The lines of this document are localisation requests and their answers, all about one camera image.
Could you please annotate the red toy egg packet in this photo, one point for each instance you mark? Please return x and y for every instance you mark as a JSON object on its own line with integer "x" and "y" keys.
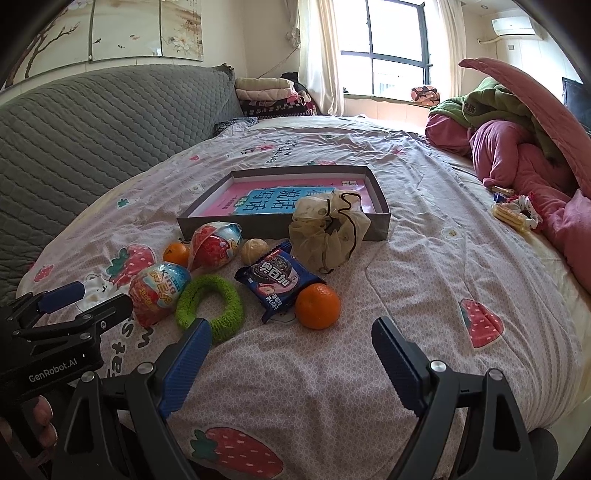
{"x": 214, "y": 247}

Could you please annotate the dark patterned cloth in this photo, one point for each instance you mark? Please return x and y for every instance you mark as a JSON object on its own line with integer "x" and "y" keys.
{"x": 235, "y": 124}

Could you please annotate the magenta quilt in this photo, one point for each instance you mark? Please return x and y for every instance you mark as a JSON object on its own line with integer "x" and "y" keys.
{"x": 508, "y": 147}

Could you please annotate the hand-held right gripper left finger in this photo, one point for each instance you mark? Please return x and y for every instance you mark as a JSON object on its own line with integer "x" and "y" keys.
{"x": 184, "y": 364}

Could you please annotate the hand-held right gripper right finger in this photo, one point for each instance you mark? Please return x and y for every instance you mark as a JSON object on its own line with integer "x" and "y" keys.
{"x": 405, "y": 369}

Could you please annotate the yellow wafer packet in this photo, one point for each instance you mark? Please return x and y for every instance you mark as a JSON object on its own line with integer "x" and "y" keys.
{"x": 508, "y": 217}

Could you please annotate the blue-topped toy egg packet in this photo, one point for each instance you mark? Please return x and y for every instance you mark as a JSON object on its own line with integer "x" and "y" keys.
{"x": 157, "y": 290}

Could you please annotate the snack wrappers near bedding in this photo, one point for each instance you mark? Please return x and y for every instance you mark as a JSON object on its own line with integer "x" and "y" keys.
{"x": 528, "y": 207}

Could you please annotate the grey quilted headboard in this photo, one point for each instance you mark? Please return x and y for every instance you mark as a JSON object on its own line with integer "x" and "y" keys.
{"x": 92, "y": 138}

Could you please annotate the grey shallow cardboard box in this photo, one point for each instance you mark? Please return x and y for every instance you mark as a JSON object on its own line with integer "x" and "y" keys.
{"x": 231, "y": 227}

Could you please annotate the floral cushion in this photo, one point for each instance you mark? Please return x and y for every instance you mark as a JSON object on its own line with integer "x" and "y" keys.
{"x": 425, "y": 94}

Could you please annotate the cream curtain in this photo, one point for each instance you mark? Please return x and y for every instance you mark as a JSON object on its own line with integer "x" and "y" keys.
{"x": 318, "y": 55}
{"x": 445, "y": 46}

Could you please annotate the blue cookie packet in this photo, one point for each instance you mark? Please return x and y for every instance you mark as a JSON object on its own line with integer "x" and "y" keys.
{"x": 277, "y": 281}

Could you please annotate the small mandarin orange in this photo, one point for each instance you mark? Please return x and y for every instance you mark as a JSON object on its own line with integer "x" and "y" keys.
{"x": 177, "y": 254}

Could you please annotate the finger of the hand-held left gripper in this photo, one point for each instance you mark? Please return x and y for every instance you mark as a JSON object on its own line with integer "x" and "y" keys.
{"x": 104, "y": 316}
{"x": 62, "y": 295}

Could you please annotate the pink folded blanket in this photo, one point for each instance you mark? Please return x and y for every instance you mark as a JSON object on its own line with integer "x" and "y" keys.
{"x": 268, "y": 96}

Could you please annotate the beige round pastry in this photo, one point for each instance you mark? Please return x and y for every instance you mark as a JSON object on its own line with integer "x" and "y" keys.
{"x": 254, "y": 251}

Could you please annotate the dusty pink quilted cover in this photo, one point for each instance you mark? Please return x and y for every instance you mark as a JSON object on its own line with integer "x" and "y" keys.
{"x": 531, "y": 92}

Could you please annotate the green fuzzy hair scrunchie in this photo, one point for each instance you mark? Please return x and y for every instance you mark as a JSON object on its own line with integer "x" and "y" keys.
{"x": 231, "y": 304}

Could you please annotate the floral wall painting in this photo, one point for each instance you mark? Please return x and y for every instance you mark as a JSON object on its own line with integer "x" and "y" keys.
{"x": 124, "y": 27}

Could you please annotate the black television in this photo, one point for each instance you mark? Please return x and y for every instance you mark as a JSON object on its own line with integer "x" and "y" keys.
{"x": 577, "y": 101}

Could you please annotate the small orange snack packet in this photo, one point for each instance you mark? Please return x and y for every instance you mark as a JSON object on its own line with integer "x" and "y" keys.
{"x": 501, "y": 189}

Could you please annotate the person's left hand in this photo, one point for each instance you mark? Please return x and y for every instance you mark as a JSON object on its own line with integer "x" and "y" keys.
{"x": 44, "y": 415}

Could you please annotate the large mandarin orange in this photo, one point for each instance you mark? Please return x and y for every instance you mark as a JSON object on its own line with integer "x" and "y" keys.
{"x": 317, "y": 307}

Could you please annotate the black checkered folded blanket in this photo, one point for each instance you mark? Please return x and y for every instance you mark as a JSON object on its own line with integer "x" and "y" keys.
{"x": 277, "y": 110}

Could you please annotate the white air conditioner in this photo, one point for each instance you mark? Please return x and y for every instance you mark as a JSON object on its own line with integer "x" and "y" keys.
{"x": 515, "y": 26}

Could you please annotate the dark-framed window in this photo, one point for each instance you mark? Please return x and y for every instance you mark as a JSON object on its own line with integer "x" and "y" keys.
{"x": 397, "y": 32}

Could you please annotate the green blanket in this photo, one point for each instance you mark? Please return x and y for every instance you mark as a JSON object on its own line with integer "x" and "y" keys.
{"x": 489, "y": 106}

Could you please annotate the small blue snack packet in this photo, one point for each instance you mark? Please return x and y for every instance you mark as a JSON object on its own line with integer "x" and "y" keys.
{"x": 499, "y": 197}

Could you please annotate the beige folded blanket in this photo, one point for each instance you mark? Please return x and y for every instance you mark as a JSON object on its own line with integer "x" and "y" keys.
{"x": 263, "y": 84}

